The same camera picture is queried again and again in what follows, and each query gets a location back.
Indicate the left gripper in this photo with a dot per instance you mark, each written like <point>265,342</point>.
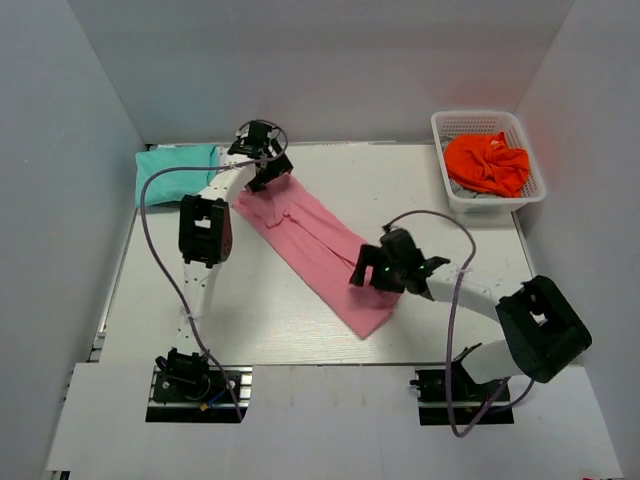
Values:
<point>281,163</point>

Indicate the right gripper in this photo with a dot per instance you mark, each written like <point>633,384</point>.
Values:
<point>367,257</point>

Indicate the pink t-shirt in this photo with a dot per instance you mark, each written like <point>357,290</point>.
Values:
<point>319,248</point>

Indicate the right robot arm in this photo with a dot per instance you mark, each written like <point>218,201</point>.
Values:
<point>542,333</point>

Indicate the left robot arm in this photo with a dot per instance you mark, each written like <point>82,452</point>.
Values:
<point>205,241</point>

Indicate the grey cloth in basket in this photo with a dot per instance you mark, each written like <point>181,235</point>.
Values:
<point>462,192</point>

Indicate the orange t-shirt in basket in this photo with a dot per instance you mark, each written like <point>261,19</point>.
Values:
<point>486,163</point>

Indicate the white plastic basket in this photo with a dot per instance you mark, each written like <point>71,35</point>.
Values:
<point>447,125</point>

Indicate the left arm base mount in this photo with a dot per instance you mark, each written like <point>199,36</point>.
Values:
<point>187,389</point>

